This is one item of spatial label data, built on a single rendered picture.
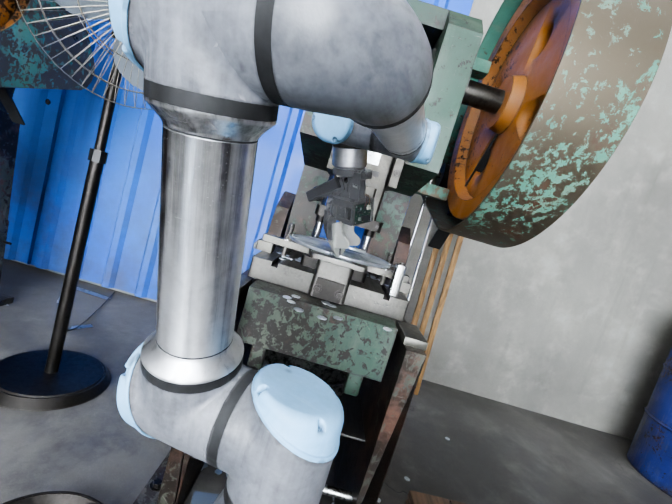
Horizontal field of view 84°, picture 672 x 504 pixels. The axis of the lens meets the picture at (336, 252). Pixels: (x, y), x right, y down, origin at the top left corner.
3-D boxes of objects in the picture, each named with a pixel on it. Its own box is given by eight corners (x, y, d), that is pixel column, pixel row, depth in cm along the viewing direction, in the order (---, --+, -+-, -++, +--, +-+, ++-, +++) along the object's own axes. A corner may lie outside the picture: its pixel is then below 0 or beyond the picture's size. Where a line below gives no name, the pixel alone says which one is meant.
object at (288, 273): (403, 322, 104) (410, 301, 103) (246, 276, 103) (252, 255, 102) (389, 296, 133) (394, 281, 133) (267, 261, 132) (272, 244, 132)
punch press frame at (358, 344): (350, 504, 99) (523, -21, 84) (192, 460, 98) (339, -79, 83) (345, 373, 178) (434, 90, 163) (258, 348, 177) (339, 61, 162)
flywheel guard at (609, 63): (586, 269, 75) (753, -170, 66) (453, 228, 75) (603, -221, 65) (444, 234, 178) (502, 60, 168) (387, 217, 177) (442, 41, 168)
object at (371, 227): (377, 241, 109) (383, 223, 108) (311, 221, 108) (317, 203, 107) (372, 237, 125) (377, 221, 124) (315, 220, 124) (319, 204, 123)
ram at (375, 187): (377, 221, 103) (410, 114, 99) (324, 205, 102) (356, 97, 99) (371, 219, 120) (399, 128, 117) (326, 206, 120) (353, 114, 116)
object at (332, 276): (352, 321, 88) (369, 266, 87) (295, 304, 88) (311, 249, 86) (349, 296, 113) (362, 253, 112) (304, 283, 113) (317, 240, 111)
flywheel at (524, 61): (720, -110, 77) (528, 71, 149) (627, -140, 77) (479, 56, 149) (634, 224, 74) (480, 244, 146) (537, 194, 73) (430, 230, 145)
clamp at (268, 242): (305, 263, 114) (315, 231, 113) (252, 248, 114) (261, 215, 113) (307, 260, 120) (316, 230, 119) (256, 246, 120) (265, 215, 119)
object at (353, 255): (388, 261, 117) (389, 259, 117) (391, 274, 88) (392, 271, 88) (301, 234, 119) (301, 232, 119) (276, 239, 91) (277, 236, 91)
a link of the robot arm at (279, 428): (304, 548, 39) (341, 430, 37) (193, 492, 41) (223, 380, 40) (331, 475, 50) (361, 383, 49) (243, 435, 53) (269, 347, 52)
